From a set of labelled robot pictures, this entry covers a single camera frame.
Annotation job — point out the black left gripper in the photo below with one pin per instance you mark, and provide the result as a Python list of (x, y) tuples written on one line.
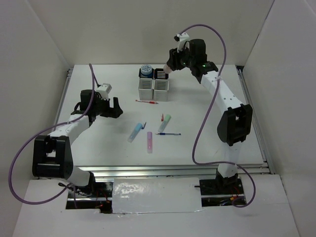
[(117, 111)]

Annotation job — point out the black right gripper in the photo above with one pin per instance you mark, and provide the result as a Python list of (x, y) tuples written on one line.
[(173, 59)]

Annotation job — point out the pink capped bottle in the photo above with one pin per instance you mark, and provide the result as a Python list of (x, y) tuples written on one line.
[(167, 69)]

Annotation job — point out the blue glue jar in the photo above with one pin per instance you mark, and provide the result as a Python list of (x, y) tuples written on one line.
[(146, 67)]

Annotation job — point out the blue highlighter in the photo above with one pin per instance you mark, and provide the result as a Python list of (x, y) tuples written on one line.
[(135, 132)]

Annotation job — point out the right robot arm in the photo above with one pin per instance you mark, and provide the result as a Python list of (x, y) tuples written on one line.
[(236, 117)]

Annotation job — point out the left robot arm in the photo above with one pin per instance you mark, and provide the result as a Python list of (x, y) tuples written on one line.
[(52, 155)]

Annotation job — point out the black right slotted container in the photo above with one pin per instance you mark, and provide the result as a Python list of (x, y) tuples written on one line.
[(160, 74)]

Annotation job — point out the black slotted container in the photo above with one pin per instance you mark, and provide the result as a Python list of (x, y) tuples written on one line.
[(160, 74), (146, 75)]

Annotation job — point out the black left slotted container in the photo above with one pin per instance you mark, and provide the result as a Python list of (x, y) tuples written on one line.
[(146, 75)]

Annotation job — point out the white right slotted container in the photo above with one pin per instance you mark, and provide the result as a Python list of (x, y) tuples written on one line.
[(160, 90)]

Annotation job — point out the white slotted container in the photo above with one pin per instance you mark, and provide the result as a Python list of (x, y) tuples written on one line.
[(160, 90), (145, 88)]

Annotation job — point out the white left slotted container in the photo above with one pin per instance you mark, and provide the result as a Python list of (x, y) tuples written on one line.
[(145, 88)]

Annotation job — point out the red pen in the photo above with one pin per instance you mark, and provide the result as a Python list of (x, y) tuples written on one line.
[(148, 102)]

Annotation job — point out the purple highlighter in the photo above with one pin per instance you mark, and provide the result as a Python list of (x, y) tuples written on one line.
[(149, 142)]

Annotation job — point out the blue pen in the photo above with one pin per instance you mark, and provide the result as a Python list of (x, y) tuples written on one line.
[(162, 134)]

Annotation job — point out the green highlighter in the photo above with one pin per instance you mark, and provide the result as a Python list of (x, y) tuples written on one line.
[(164, 123)]

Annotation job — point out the white foil front panel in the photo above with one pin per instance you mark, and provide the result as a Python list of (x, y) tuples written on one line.
[(156, 195)]

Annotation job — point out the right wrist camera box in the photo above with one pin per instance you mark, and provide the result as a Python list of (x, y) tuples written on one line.
[(182, 38)]

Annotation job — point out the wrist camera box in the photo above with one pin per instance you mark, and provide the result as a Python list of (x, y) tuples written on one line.
[(104, 90), (182, 38)]

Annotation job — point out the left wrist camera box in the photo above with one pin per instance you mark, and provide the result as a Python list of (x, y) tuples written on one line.
[(104, 90)]

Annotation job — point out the aluminium front rail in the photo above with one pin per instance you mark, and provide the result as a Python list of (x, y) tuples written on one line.
[(108, 172)]

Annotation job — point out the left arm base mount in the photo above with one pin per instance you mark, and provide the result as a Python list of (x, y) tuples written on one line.
[(84, 198)]

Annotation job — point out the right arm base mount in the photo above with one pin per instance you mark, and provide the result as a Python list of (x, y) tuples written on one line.
[(212, 194)]

